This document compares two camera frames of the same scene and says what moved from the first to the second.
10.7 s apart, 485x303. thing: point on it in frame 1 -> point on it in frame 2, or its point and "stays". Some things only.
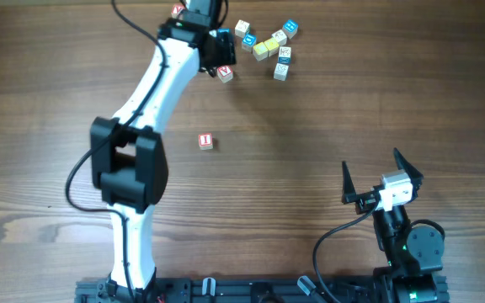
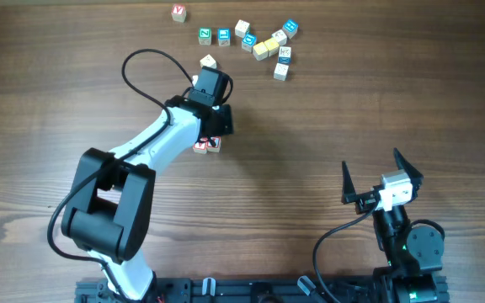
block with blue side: x=285 y=55 stays
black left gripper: x=225 y=50 -> x=227 y=124
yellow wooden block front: x=260 y=51 stays
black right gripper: x=365 y=200 stays
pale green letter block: x=280 y=71 stays
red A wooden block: x=225 y=73 -> x=200 y=147
